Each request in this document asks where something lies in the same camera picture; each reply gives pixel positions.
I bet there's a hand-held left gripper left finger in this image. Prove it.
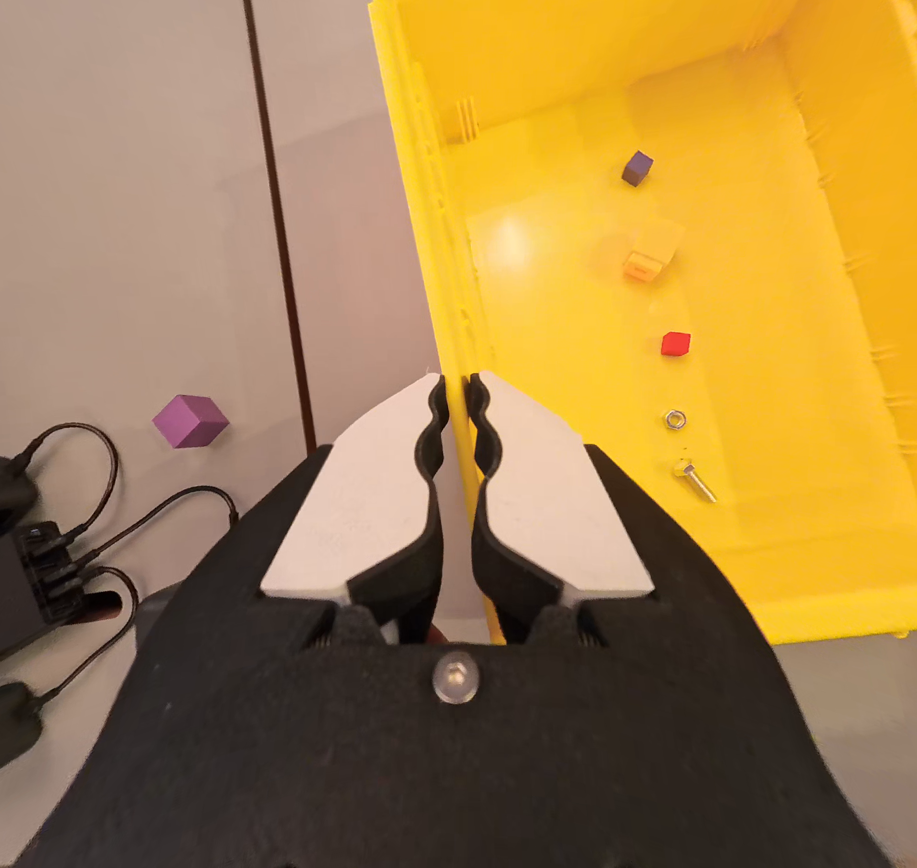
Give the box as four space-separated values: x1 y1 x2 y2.
259 372 448 633

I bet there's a black plug adapter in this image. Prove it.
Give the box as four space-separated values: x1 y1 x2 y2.
0 680 45 769

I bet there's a yellow block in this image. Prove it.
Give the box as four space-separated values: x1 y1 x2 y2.
622 220 685 283

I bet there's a purple cube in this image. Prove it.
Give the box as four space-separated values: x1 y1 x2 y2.
152 394 231 450

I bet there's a metal bolt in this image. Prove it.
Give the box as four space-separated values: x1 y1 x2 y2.
672 457 718 504

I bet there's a yellow plastic drawer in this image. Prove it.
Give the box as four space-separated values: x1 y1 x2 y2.
358 0 917 647

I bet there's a black usb hub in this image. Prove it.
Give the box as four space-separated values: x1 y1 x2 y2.
0 520 97 657

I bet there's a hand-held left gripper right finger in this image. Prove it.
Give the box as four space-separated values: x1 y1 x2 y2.
466 370 656 633

